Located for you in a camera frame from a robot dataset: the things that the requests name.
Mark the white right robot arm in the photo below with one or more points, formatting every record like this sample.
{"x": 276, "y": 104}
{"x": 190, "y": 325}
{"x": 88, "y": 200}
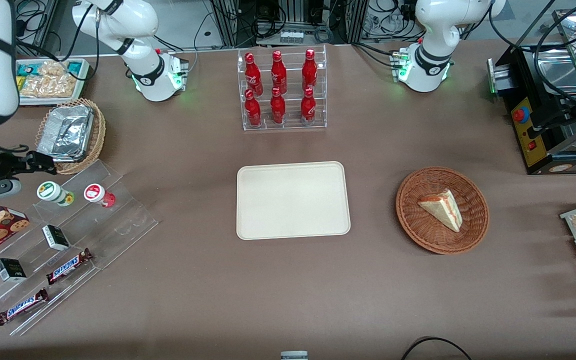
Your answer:
{"x": 143, "y": 20}

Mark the red cola bottle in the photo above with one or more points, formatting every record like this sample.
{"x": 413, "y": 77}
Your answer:
{"x": 309, "y": 70}
{"x": 253, "y": 75}
{"x": 308, "y": 106}
{"x": 252, "y": 110}
{"x": 277, "y": 107}
{"x": 278, "y": 72}

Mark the small black box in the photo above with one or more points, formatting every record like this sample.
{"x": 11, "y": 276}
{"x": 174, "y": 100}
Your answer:
{"x": 10, "y": 270}
{"x": 56, "y": 237}

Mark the snickers bar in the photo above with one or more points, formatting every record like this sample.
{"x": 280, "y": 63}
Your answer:
{"x": 22, "y": 306}
{"x": 68, "y": 266}

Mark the white snack bin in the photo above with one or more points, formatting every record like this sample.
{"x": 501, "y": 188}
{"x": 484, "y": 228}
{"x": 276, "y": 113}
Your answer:
{"x": 82, "y": 85}

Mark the round brown wicker basket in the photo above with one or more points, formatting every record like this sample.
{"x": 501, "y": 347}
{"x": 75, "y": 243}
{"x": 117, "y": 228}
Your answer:
{"x": 418, "y": 225}

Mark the stacked foil trays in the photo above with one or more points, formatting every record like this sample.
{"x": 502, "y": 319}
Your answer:
{"x": 65, "y": 132}

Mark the grey power strip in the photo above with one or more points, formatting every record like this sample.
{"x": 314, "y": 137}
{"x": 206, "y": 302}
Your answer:
{"x": 292, "y": 36}

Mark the clear acrylic stepped stand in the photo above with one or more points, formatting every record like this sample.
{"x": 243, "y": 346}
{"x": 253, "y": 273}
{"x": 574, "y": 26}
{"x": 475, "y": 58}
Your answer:
{"x": 118, "y": 225}

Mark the clear cracker bag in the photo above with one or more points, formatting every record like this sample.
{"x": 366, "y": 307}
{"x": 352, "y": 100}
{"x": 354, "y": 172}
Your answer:
{"x": 48, "y": 82}

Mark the teal snack packet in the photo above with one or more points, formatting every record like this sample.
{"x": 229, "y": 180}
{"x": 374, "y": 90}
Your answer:
{"x": 74, "y": 67}

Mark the black heating machine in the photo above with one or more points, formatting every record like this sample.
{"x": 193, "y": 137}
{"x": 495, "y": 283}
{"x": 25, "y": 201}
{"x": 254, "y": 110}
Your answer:
{"x": 543, "y": 135}

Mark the red gum bottle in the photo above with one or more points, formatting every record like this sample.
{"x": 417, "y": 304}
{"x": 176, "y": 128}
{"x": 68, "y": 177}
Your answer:
{"x": 95, "y": 193}

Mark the clear acrylic bottle rack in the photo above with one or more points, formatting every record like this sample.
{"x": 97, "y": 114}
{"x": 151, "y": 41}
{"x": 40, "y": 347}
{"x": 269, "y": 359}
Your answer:
{"x": 284, "y": 120}

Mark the cream plastic tray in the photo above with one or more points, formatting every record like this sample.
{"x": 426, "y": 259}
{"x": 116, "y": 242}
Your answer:
{"x": 293, "y": 200}

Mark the small grey device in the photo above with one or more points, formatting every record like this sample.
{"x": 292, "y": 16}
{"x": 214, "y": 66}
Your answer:
{"x": 294, "y": 355}

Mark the red emergency button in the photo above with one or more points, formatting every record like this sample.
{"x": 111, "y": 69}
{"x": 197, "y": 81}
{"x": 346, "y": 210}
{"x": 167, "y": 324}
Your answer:
{"x": 520, "y": 115}

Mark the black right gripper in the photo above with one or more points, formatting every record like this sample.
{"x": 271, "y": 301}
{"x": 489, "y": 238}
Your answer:
{"x": 4, "y": 167}

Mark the wrapped triangle sandwich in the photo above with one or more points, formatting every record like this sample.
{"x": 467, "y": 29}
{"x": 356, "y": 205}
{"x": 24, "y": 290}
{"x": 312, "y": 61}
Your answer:
{"x": 443, "y": 209}

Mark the light wicker basket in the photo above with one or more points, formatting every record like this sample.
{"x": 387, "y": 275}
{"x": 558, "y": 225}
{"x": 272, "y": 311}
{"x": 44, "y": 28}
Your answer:
{"x": 99, "y": 135}

